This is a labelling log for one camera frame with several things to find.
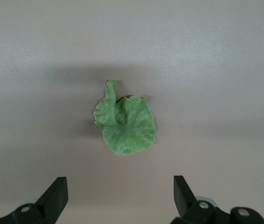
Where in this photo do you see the green lettuce leaf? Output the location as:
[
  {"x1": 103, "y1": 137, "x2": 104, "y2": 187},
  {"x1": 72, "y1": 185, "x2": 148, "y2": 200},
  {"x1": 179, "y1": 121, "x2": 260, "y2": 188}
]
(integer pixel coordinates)
[{"x1": 93, "y1": 79, "x2": 157, "y2": 157}]

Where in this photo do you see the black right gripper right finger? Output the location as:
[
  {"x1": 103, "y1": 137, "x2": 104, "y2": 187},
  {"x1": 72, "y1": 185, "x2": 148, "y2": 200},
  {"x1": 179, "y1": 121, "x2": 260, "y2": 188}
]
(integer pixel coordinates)
[{"x1": 170, "y1": 175, "x2": 264, "y2": 224}]

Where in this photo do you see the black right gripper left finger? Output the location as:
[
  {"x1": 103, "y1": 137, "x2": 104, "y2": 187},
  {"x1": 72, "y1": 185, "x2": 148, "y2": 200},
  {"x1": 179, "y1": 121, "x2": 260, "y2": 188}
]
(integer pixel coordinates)
[{"x1": 0, "y1": 176, "x2": 69, "y2": 224}]

